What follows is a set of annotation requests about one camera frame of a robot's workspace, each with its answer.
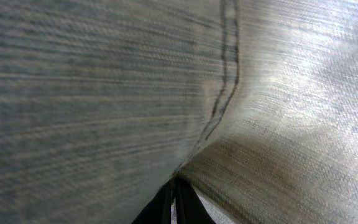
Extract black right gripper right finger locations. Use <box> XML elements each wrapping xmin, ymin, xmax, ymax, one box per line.
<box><xmin>175</xmin><ymin>179</ymin><xmax>215</xmax><ymax>224</ymax></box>

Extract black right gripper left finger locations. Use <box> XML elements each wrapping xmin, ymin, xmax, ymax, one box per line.
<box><xmin>132</xmin><ymin>180</ymin><xmax>175</xmax><ymax>224</ymax></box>

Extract light blue denim shorts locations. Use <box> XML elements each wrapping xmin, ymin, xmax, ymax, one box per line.
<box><xmin>0</xmin><ymin>0</ymin><xmax>358</xmax><ymax>223</ymax></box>

